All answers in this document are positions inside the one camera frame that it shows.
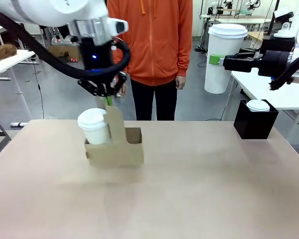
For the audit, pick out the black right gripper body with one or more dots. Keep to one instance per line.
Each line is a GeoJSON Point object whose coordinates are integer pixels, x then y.
{"type": "Point", "coordinates": [274, 59]}

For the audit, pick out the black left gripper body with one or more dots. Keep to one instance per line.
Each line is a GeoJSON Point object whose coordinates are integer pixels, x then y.
{"type": "Point", "coordinates": [96, 54]}

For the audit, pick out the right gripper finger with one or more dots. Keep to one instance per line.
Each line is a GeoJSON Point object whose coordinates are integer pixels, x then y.
{"type": "Point", "coordinates": [239, 64]}
{"type": "Point", "coordinates": [248, 51]}

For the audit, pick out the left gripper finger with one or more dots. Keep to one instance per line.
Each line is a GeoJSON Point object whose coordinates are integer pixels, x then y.
{"type": "Point", "coordinates": [118, 85]}
{"type": "Point", "coordinates": [94, 89]}

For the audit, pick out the white paper cup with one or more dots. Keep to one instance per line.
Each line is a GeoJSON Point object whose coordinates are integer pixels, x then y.
{"type": "Point", "coordinates": [216, 74]}
{"type": "Point", "coordinates": [97, 135]}

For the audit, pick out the white plastic cup lid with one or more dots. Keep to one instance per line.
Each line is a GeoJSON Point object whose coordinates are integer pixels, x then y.
{"type": "Point", "coordinates": [228, 30]}
{"type": "Point", "coordinates": [91, 119]}

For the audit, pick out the brown cardboard cup carrier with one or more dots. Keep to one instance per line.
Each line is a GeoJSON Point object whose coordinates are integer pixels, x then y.
{"type": "Point", "coordinates": [119, 152]}

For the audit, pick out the left forearm orange sleeve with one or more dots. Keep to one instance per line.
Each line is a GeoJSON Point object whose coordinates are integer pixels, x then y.
{"type": "Point", "coordinates": [185, 49]}

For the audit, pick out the person's right hand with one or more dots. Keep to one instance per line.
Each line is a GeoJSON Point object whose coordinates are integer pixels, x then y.
{"type": "Point", "coordinates": [120, 87]}

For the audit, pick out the person's left hand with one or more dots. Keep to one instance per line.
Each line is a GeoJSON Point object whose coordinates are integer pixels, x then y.
{"type": "Point", "coordinates": [180, 82]}

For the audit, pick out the wooden top table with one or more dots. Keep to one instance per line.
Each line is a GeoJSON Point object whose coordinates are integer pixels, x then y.
{"type": "Point", "coordinates": [255, 36]}

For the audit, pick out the small red object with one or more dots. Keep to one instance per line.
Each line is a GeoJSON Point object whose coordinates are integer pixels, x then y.
{"type": "Point", "coordinates": [74, 60]}

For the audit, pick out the large white table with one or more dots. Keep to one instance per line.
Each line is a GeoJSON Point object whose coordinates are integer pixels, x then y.
{"type": "Point", "coordinates": [259, 87]}

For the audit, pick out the brown cardboard box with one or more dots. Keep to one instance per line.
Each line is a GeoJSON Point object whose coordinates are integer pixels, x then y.
{"type": "Point", "coordinates": [62, 53]}

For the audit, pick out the black tripod pole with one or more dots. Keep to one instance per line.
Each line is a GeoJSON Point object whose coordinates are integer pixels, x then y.
{"type": "Point", "coordinates": [272, 17]}

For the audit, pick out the person in orange hoodie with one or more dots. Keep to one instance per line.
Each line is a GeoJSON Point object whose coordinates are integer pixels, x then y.
{"type": "Point", "coordinates": [154, 39]}

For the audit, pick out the black square box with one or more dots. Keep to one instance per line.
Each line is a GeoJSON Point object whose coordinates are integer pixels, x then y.
{"type": "Point", "coordinates": [254, 125]}

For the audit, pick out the white tube on floor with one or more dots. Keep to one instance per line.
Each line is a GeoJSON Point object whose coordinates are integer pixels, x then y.
{"type": "Point", "coordinates": [18, 124]}

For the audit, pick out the white side table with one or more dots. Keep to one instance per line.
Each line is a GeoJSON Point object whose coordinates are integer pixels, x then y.
{"type": "Point", "coordinates": [10, 62]}

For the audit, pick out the brown furry bundle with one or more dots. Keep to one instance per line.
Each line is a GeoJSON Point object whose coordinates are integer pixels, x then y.
{"type": "Point", "coordinates": [2, 52]}

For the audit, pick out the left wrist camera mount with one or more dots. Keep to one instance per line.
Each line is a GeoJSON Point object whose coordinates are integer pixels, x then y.
{"type": "Point", "coordinates": [118, 26]}

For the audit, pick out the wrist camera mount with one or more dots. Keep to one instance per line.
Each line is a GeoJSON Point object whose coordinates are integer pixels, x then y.
{"type": "Point", "coordinates": [284, 22]}
{"type": "Point", "coordinates": [118, 26]}

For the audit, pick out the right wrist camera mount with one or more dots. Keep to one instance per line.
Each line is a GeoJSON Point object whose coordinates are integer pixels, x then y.
{"type": "Point", "coordinates": [284, 22]}

